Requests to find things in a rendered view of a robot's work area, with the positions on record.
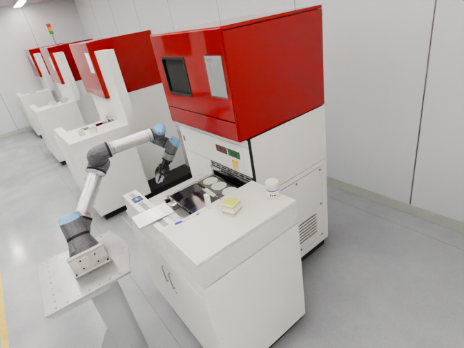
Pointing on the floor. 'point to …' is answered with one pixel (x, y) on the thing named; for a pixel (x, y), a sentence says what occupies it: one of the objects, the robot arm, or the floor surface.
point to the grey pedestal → (119, 320)
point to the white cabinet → (235, 293)
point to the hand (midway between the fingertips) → (158, 181)
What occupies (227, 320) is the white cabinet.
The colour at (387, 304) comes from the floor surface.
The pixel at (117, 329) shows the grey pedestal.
